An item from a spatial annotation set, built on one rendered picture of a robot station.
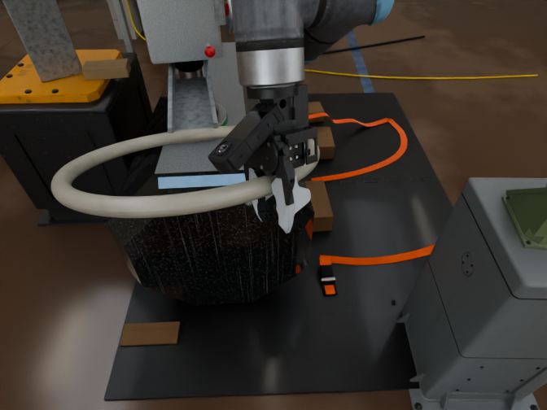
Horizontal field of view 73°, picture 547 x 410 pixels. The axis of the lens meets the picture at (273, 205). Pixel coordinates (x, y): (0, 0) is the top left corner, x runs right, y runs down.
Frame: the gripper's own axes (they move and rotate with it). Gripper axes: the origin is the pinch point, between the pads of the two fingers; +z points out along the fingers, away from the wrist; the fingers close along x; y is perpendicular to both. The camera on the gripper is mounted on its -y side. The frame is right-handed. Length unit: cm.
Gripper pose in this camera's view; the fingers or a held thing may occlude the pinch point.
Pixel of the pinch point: (270, 221)
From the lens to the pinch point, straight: 57.5
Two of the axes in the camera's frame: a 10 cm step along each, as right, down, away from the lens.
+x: -6.4, -2.7, 7.2
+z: 0.7, 9.1, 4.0
